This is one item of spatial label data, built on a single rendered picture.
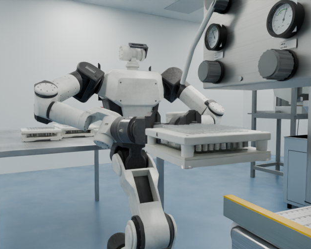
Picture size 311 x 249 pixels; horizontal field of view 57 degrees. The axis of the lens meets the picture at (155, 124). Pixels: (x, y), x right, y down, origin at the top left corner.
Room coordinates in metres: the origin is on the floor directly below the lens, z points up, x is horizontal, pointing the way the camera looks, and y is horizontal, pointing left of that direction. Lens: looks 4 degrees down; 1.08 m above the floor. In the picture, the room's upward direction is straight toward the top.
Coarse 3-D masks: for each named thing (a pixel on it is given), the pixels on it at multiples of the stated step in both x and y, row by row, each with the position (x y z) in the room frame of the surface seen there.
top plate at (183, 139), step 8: (152, 128) 0.83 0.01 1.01; (160, 128) 0.83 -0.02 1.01; (152, 136) 0.79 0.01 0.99; (160, 136) 0.74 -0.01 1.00; (168, 136) 0.69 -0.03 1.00; (176, 136) 0.65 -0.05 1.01; (184, 136) 0.62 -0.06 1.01; (192, 136) 0.63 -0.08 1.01; (200, 136) 0.63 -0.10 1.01; (208, 136) 0.64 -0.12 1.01; (216, 136) 0.65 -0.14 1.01; (224, 136) 0.66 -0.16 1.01; (232, 136) 0.67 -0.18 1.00; (240, 136) 0.68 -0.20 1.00; (248, 136) 0.68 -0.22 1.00; (256, 136) 0.69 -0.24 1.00; (264, 136) 0.70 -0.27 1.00; (184, 144) 0.62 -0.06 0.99; (192, 144) 0.63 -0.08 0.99; (200, 144) 0.64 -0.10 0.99
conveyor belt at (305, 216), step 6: (288, 210) 0.50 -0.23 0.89; (294, 210) 0.49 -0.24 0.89; (300, 210) 0.49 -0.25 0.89; (306, 210) 0.49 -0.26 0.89; (288, 216) 0.47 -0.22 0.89; (294, 216) 0.47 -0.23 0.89; (300, 216) 0.47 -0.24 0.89; (306, 216) 0.47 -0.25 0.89; (234, 222) 0.46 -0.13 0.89; (300, 222) 0.44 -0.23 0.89; (306, 222) 0.44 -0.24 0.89; (276, 246) 0.38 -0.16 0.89
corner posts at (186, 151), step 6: (150, 138) 0.82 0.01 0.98; (150, 144) 0.82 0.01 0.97; (258, 144) 0.71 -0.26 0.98; (264, 144) 0.71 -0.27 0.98; (186, 150) 0.63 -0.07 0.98; (192, 150) 0.63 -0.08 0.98; (258, 150) 0.71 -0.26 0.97; (264, 150) 0.71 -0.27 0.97; (186, 156) 0.63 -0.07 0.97; (192, 156) 0.63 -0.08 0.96
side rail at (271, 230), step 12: (228, 204) 0.45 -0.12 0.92; (228, 216) 0.45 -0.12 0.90; (240, 216) 0.42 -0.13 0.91; (252, 216) 0.40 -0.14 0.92; (264, 216) 0.38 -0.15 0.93; (252, 228) 0.40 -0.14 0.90; (264, 228) 0.38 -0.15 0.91; (276, 228) 0.36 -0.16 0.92; (288, 228) 0.34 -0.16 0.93; (276, 240) 0.36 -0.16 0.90; (288, 240) 0.34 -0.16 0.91; (300, 240) 0.33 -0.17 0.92
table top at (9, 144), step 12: (0, 132) 2.51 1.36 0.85; (12, 132) 2.51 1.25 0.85; (0, 144) 1.73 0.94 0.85; (12, 144) 1.73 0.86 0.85; (24, 144) 1.73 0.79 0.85; (36, 144) 1.73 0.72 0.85; (48, 144) 1.73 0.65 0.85; (60, 144) 1.73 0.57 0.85; (72, 144) 1.73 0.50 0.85; (84, 144) 1.73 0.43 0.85; (0, 156) 1.47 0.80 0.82; (12, 156) 1.50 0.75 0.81
